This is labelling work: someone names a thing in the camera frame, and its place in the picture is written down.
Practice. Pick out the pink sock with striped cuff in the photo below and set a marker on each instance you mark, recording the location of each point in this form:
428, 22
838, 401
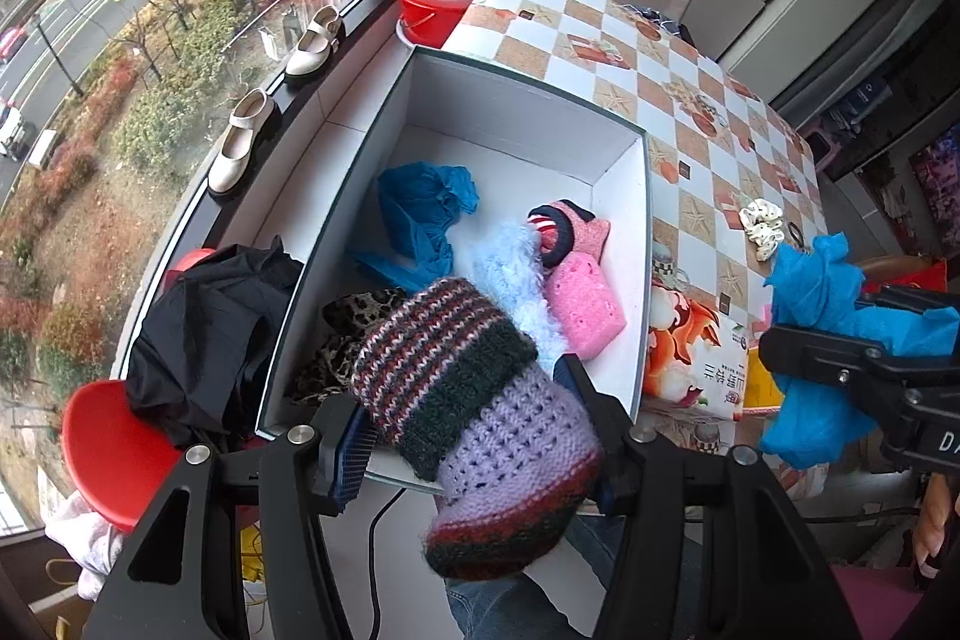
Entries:
589, 235

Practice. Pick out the pink plastic stool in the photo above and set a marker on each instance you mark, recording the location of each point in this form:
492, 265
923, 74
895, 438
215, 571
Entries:
821, 149

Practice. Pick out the white cardboard box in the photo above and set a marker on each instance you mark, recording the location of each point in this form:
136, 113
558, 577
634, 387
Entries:
525, 115

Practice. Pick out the cartoon print tissue packet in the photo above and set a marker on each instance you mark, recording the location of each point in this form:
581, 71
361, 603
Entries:
690, 347

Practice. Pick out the person's right hand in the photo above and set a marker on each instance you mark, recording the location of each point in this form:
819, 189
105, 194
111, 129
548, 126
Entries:
934, 527

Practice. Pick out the light blue fluffy cloth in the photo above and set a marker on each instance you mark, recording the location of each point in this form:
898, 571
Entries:
510, 265

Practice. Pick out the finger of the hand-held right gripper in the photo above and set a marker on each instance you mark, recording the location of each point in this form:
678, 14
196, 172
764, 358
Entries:
825, 351
922, 304

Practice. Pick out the checkered tablecloth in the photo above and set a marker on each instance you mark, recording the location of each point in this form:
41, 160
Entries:
675, 85

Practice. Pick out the blue thin cloth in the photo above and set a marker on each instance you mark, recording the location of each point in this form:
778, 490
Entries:
420, 197
810, 287

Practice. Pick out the striped purple knit sock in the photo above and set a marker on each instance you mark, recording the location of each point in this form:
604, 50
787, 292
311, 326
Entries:
465, 400

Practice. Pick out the person's blue jeans leg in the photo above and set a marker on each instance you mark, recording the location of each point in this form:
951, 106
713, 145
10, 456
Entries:
510, 602

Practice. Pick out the red plastic bucket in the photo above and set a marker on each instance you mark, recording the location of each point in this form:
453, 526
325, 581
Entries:
427, 14

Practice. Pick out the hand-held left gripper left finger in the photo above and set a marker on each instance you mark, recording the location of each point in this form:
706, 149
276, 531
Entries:
346, 460

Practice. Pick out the red plastic stool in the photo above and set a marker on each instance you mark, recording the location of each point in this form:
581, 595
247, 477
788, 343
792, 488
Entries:
112, 445

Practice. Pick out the white cloth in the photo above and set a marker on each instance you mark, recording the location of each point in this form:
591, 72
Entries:
82, 542

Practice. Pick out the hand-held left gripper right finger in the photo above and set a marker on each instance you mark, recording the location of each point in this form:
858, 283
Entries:
611, 430

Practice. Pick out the pink knit sock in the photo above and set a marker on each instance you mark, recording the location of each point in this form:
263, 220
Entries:
585, 302

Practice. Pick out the leopard print scrunchie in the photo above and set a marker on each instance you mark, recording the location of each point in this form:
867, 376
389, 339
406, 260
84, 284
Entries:
352, 317

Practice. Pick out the white scrunchie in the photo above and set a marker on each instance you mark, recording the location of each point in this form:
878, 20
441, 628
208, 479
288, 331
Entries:
761, 227

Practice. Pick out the black cloth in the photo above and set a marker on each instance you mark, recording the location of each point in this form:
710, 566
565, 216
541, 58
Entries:
202, 340

